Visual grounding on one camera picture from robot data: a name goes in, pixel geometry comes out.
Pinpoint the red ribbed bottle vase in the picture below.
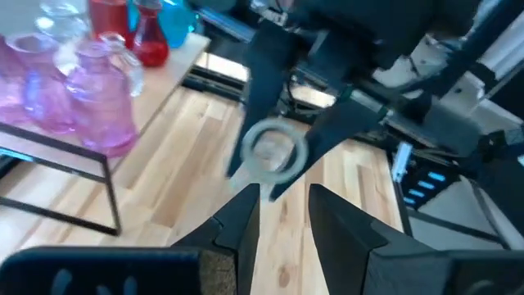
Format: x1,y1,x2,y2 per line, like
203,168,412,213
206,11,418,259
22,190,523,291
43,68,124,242
88,0,134,48

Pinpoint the clear faceted glass vase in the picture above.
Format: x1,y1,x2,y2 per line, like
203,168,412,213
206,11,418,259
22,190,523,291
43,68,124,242
228,117,309,197

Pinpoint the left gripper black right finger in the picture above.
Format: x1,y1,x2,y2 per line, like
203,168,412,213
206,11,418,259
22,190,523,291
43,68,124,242
309,184,524,295

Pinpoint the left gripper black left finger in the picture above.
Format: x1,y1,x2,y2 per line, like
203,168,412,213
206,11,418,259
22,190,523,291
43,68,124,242
0,183,261,295

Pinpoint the wooden shelf black metal frame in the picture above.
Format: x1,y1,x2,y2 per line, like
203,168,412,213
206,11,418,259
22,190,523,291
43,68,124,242
0,32,212,238

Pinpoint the pink diamond-pattern carafe vase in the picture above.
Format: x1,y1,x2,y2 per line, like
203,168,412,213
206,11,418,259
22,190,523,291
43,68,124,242
6,32,77,134

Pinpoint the pink ribbed bottle vase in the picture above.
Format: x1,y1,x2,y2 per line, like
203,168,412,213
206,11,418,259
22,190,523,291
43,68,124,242
64,39,139,159

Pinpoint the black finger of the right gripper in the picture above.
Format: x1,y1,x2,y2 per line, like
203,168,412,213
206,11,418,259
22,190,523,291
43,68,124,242
226,20,296,179
268,97,388,202

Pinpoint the red bulbous glass vase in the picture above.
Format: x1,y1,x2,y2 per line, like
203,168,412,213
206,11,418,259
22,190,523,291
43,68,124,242
131,0,170,69

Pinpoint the blue square cut-glass vase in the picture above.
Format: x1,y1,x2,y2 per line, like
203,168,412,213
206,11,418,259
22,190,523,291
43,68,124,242
157,0,198,49

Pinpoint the silver aluminium bracket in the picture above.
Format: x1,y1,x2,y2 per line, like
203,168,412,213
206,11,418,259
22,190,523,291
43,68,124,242
391,142,413,184

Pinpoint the clear round glass vase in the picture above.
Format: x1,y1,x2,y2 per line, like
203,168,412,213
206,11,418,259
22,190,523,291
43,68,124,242
35,0,92,44

